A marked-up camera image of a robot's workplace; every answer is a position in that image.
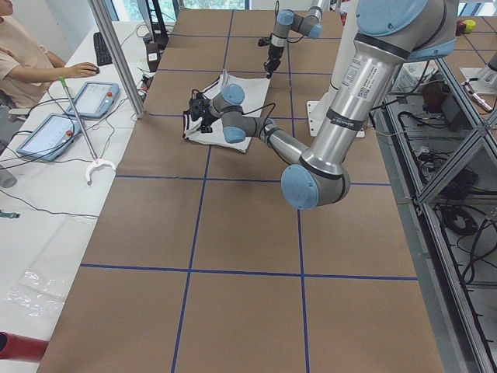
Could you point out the blue teach pendant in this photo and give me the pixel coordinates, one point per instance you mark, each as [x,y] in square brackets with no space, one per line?
[94,99]
[50,139]

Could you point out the far blue teach pendant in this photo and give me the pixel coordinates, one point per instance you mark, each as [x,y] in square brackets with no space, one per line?
[94,99]

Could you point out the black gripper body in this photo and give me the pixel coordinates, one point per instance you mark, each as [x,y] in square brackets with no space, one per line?
[206,115]
[274,53]

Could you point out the near blue teach pendant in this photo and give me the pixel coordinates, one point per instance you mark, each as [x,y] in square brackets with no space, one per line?
[50,139]

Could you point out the white reacher grabber stick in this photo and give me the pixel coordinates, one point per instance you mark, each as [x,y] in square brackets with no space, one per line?
[96,162]

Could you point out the red cylinder object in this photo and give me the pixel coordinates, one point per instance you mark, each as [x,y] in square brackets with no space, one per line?
[22,348]

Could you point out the grey t-shirt with cartoon print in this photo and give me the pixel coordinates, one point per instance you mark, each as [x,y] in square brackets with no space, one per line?
[235,100]

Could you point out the aluminium frame post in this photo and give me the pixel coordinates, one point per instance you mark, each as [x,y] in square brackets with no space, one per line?
[105,25]

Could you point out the person right hand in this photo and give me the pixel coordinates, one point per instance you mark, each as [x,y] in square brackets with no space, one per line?
[80,70]

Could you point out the seated person beige shirt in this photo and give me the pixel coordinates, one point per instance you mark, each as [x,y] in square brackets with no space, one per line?
[27,68]

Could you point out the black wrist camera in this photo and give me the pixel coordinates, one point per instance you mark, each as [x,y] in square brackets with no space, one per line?
[264,41]
[199,105]

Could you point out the clear plastic bag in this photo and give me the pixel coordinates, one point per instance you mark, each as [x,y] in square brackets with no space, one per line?
[38,294]

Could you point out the black keyboard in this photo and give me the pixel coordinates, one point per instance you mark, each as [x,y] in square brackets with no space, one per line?
[103,56]

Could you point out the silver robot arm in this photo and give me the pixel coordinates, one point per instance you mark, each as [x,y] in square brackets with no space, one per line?
[287,20]
[390,33]

